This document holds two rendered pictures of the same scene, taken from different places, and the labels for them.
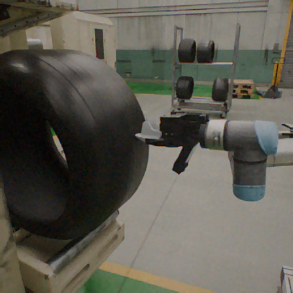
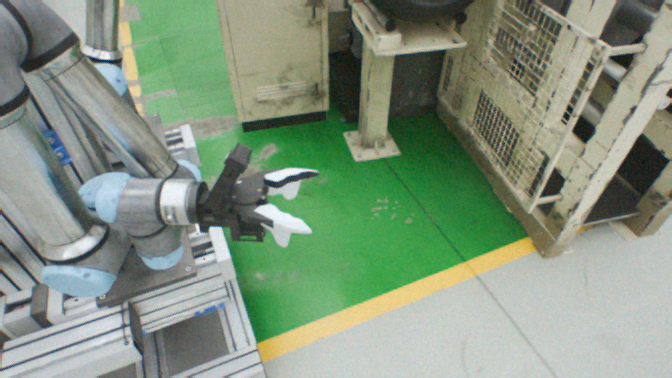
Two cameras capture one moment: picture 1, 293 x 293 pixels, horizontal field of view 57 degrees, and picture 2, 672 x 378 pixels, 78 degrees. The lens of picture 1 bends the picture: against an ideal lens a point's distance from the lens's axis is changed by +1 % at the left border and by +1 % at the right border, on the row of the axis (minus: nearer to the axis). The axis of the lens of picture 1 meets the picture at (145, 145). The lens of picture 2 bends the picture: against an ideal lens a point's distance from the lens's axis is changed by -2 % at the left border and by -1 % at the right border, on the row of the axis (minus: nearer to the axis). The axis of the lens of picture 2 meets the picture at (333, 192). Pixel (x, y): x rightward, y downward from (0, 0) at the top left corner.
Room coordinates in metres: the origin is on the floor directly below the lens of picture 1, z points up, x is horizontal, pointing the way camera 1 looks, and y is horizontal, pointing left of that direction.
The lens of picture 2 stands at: (1.84, -1.05, 1.54)
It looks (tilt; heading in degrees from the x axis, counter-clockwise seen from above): 45 degrees down; 137
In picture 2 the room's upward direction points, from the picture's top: straight up
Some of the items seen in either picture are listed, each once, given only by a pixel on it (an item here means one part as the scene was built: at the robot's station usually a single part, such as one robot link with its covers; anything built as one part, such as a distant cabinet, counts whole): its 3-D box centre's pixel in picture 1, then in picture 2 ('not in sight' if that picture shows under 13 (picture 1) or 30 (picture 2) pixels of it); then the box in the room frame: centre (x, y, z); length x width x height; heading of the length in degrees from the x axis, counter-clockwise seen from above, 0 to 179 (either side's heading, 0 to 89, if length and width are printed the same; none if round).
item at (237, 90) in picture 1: (239, 87); not in sight; (8.95, -3.13, 0.22); 1.27 x 0.90 x 0.44; 161
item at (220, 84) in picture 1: (203, 72); not in sight; (6.19, -1.31, 0.96); 1.33 x 0.64 x 1.92; 69
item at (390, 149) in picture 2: not in sight; (371, 141); (0.56, 0.43, 0.02); 0.27 x 0.27 x 0.04; 61
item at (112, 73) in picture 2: not in sight; (108, 91); (0.59, -0.81, 0.88); 0.13 x 0.12 x 0.14; 168
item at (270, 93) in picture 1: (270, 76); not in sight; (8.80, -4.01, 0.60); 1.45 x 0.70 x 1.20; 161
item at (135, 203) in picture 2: not in sight; (137, 202); (1.26, -0.96, 1.04); 0.11 x 0.08 x 0.09; 45
